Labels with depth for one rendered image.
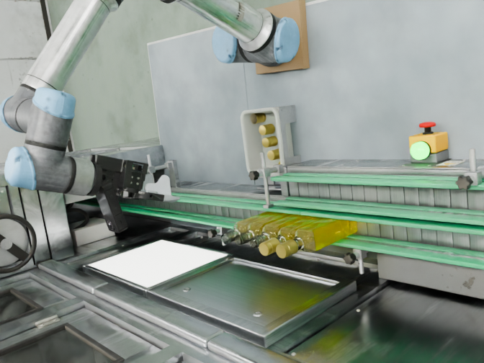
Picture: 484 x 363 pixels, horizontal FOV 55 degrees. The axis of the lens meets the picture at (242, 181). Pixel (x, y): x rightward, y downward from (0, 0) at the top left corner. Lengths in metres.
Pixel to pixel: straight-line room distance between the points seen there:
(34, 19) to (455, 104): 4.26
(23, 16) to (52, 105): 4.06
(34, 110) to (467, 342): 0.94
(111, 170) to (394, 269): 0.76
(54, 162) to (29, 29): 4.07
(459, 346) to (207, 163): 1.23
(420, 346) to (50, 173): 0.80
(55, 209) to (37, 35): 3.20
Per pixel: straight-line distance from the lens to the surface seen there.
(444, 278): 1.25
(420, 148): 1.21
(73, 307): 1.49
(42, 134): 0.94
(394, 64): 1.35
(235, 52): 1.36
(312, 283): 1.27
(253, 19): 1.23
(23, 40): 4.93
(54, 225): 1.96
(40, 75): 1.07
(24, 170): 0.93
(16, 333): 1.45
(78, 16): 1.11
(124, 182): 1.01
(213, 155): 1.89
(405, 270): 1.29
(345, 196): 1.32
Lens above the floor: 1.93
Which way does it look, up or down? 41 degrees down
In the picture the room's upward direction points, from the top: 106 degrees counter-clockwise
